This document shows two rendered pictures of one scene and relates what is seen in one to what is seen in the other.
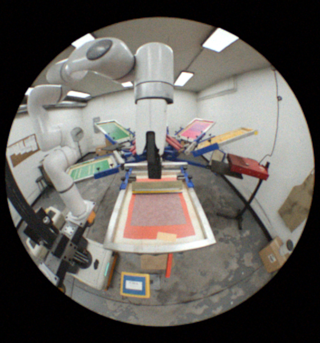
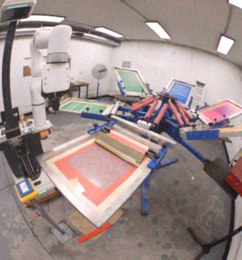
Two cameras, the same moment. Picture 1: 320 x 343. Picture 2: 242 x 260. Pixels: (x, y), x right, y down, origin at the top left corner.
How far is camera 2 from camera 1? 0.41 m
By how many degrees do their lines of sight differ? 31
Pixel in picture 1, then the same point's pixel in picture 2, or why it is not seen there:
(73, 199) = (37, 113)
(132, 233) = (61, 164)
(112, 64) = (38, 47)
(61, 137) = not seen: hidden behind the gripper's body
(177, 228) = (91, 188)
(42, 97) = not seen: hidden behind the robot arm
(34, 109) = (32, 51)
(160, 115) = (44, 72)
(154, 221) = (84, 169)
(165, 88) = (50, 57)
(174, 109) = (214, 82)
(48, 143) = (35, 73)
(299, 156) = not seen: outside the picture
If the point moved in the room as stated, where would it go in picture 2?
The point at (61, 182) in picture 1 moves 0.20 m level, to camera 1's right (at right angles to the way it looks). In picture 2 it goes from (34, 98) to (42, 107)
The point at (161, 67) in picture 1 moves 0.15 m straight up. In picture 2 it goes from (50, 45) to (59, 6)
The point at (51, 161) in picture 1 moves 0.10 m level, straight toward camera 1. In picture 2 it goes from (33, 84) to (28, 87)
